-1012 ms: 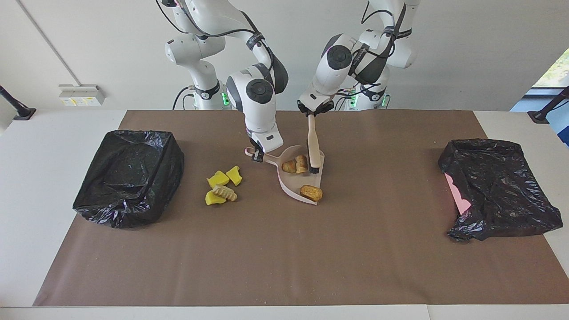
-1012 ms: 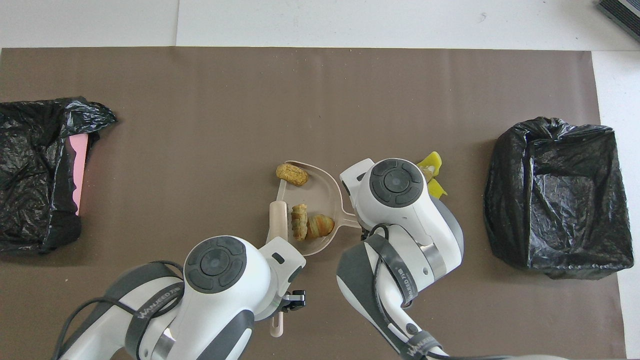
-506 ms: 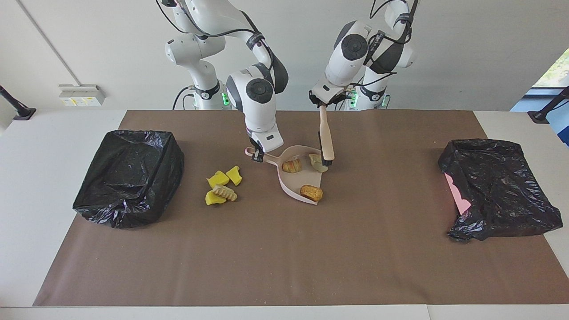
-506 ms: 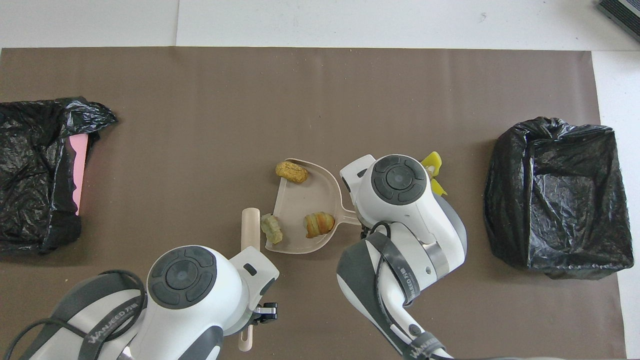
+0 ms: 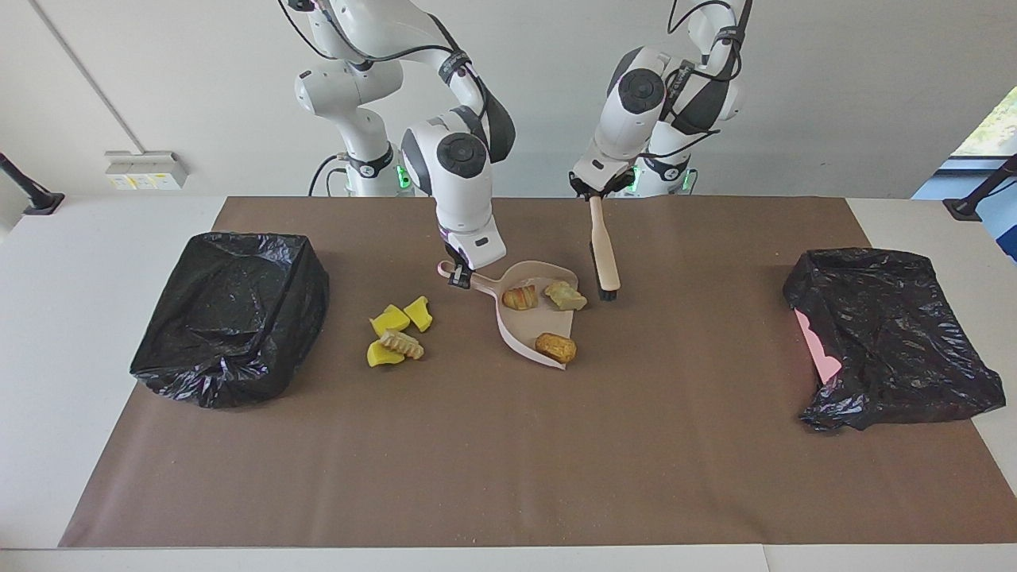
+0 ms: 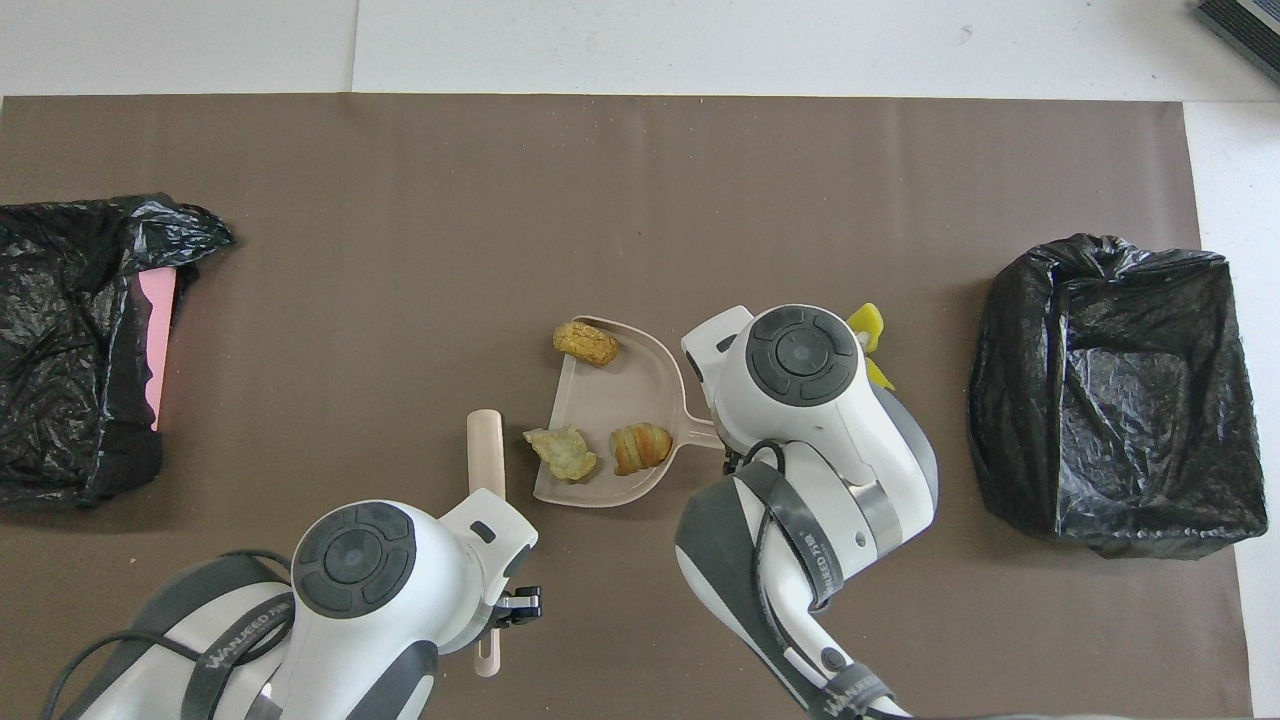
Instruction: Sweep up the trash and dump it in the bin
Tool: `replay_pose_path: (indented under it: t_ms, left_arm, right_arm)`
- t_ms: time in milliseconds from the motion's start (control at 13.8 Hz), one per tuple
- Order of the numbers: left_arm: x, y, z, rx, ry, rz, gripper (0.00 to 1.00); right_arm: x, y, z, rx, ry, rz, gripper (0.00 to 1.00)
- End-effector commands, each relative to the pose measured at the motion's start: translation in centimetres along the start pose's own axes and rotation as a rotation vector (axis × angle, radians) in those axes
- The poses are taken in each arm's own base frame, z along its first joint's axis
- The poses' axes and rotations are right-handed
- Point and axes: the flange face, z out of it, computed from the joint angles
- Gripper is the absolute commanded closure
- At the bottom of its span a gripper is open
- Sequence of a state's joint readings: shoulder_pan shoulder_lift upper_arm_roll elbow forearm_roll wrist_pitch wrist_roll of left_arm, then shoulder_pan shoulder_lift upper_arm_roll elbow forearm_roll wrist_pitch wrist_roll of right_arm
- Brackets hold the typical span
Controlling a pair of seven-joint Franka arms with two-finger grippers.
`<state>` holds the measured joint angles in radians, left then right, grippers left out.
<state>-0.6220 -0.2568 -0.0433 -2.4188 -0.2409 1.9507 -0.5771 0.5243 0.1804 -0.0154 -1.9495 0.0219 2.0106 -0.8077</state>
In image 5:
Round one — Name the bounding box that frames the pale beige food chunk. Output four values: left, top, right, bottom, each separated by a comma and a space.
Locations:
543, 280, 589, 311

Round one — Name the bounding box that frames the beige ridged food piece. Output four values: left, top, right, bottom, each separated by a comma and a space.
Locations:
379, 329, 425, 361

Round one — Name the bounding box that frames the white wall socket box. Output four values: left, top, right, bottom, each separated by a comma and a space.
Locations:
105, 150, 189, 191

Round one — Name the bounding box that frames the white wall cable duct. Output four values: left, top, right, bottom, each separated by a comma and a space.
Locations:
28, 0, 148, 156

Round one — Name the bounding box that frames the black stand foot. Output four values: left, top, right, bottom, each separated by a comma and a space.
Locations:
942, 153, 1017, 222
0, 151, 66, 217

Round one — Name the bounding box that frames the brown toy bread loaf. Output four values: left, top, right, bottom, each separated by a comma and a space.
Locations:
534, 332, 578, 365

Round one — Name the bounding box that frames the window pane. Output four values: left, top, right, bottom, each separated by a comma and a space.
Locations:
949, 86, 1017, 158

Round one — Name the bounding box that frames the black bag covered bin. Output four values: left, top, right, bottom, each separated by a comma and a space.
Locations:
130, 231, 331, 410

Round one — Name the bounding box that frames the crumpled black trash bag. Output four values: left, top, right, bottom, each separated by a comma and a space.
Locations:
783, 247, 1007, 433

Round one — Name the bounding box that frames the pale pink dustpan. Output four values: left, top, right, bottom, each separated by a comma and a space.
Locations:
438, 259, 579, 371

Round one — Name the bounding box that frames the beige hand brush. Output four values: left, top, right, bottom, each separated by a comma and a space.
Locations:
588, 195, 621, 302

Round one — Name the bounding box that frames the brown table mat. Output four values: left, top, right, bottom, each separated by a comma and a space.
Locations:
57, 196, 1017, 549

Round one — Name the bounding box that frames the pink plastic bin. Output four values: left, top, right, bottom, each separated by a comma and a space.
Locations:
795, 308, 843, 386

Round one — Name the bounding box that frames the blue panel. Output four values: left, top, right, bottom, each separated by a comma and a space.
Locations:
979, 181, 1017, 265

